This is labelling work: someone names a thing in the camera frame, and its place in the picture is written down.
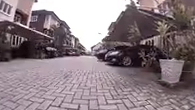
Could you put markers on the dark car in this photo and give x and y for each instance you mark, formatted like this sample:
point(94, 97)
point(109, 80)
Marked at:
point(100, 54)

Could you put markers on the green shrubs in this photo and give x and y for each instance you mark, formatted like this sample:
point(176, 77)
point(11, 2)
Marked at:
point(118, 44)

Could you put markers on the row of houses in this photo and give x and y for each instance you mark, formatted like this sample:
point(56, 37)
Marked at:
point(73, 42)

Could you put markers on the black car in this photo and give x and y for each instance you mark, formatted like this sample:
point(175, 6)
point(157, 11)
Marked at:
point(125, 53)

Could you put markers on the grey brick paved road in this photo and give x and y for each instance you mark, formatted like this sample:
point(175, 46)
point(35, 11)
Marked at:
point(82, 90)

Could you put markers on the tree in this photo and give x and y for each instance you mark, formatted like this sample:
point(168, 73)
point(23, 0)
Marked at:
point(60, 36)

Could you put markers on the building with brown roof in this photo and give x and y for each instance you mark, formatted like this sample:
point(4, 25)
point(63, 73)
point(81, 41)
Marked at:
point(134, 24)

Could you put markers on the white railing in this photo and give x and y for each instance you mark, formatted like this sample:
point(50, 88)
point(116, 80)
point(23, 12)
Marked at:
point(152, 40)

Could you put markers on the dark brown building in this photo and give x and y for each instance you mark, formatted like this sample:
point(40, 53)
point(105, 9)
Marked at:
point(39, 23)

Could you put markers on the white plant pot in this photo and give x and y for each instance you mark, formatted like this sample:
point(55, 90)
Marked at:
point(171, 70)

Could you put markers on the potted palm plant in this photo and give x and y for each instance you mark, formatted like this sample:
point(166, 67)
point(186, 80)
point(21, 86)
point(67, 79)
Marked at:
point(178, 47)

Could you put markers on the pale building with carport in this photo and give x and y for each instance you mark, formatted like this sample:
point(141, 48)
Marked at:
point(9, 0)

